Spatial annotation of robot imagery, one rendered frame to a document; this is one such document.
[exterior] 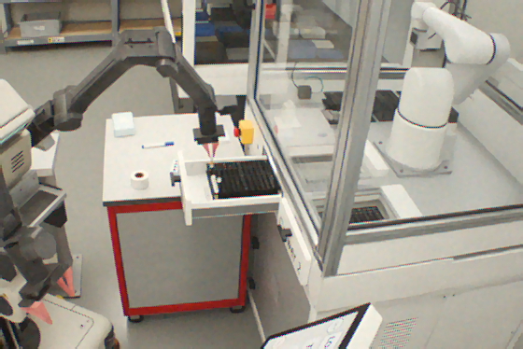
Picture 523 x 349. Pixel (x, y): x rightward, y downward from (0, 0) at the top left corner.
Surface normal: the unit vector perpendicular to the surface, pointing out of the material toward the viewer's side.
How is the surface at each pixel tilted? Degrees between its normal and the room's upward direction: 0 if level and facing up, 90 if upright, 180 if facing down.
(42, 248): 63
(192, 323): 0
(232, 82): 90
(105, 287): 0
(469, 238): 90
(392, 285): 90
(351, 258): 90
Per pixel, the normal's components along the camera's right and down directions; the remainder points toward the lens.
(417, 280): 0.22, 0.56
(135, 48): 0.40, -0.32
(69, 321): 0.07, -0.83
